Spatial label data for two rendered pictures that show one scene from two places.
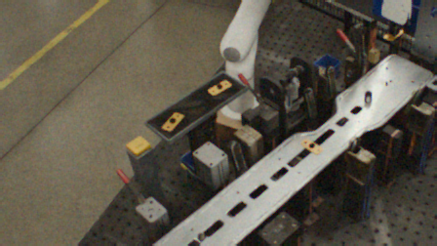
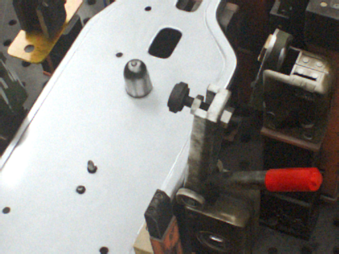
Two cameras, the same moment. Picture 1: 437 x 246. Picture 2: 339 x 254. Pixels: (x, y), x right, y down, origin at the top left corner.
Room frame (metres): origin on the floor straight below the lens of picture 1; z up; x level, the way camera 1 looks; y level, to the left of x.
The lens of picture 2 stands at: (2.13, -0.47, 1.77)
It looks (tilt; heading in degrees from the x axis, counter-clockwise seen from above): 55 degrees down; 164
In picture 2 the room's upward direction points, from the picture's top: 7 degrees counter-clockwise
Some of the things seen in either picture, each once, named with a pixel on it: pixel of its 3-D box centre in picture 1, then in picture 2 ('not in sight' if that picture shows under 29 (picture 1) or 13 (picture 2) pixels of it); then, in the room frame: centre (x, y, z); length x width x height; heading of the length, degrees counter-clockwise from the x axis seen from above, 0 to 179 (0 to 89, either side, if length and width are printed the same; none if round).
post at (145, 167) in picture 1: (152, 189); not in sight; (1.21, 0.45, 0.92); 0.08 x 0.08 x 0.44; 45
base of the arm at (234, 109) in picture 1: (240, 90); not in sight; (1.78, 0.15, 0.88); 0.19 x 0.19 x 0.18
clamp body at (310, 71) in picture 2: (322, 105); (296, 153); (1.65, -0.20, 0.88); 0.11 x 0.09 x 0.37; 45
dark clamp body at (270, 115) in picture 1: (267, 145); not in sight; (1.43, 0.03, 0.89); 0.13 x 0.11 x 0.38; 45
